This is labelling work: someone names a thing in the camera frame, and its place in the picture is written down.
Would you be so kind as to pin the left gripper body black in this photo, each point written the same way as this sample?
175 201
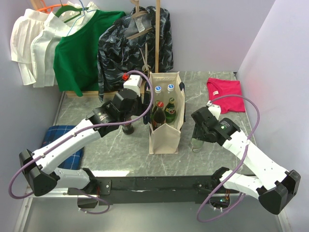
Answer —
139 108

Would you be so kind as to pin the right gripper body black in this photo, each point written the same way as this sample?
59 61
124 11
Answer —
199 132

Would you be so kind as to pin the clear Chang soda bottle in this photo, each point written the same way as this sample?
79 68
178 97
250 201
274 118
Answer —
196 145

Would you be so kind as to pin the Coca-Cola glass bottle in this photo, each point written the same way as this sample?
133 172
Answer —
127 128
159 117

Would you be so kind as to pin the cream canvas tote bag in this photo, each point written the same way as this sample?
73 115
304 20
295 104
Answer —
165 139

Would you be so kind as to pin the green Perrier bottle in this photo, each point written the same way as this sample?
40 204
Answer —
154 109
170 111

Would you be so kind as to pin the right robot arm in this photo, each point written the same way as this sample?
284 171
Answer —
272 185

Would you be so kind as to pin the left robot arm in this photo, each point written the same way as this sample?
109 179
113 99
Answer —
41 167

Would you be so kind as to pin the dark patterned hanging shirt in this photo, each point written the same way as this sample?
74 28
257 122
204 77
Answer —
123 47

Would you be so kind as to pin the green hanging t-shirt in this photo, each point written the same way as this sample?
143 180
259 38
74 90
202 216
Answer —
75 62

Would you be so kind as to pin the wooden hanger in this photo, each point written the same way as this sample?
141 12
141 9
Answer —
140 19

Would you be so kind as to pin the green hanger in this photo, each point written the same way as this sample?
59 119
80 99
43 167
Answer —
69 12

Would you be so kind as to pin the white hanging blouse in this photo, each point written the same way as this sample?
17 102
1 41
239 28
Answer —
34 38

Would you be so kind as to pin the orange hanger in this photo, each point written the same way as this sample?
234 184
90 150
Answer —
47 9

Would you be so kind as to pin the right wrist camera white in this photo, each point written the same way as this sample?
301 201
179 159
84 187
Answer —
214 109

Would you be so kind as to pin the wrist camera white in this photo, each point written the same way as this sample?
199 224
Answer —
214 109
134 83

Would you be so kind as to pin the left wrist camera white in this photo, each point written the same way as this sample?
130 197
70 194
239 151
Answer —
134 83

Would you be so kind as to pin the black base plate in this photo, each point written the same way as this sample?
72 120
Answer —
156 189

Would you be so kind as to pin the aluminium rail frame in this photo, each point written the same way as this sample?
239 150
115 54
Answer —
145 211

